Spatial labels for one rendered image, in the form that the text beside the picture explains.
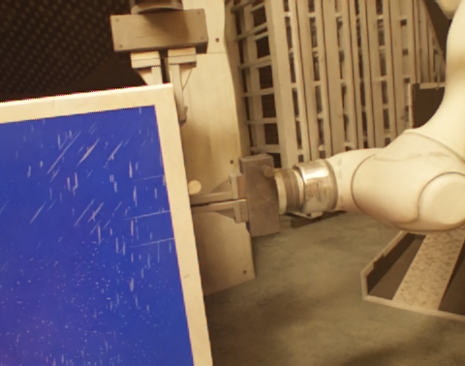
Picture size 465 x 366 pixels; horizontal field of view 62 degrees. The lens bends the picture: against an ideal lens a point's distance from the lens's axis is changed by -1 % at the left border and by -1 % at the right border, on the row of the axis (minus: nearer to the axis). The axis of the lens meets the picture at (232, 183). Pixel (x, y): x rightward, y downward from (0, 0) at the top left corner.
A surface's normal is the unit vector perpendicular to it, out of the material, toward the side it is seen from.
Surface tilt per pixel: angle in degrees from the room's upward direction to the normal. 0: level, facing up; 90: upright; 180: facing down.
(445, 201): 94
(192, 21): 80
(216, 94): 90
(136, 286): 90
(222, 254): 90
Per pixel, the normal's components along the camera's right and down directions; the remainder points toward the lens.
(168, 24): 0.12, -0.01
